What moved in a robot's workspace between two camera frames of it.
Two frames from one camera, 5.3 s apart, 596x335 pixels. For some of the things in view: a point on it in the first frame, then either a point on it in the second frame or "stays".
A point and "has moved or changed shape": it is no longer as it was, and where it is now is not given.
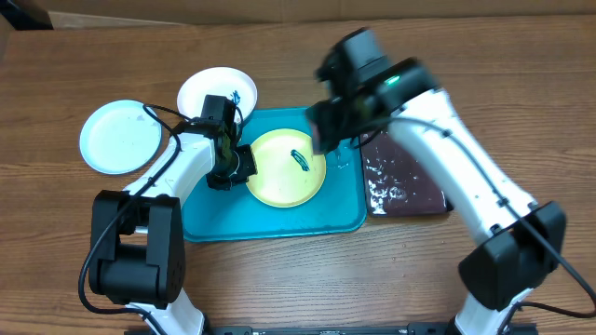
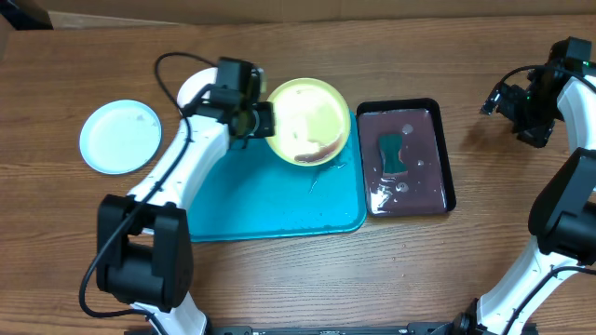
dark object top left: (25, 15) stays
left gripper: (249, 167) -> (265, 127)
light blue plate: (120, 136) stays
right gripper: (333, 133) -> (535, 136)
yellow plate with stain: (289, 172) has moved or changed shape
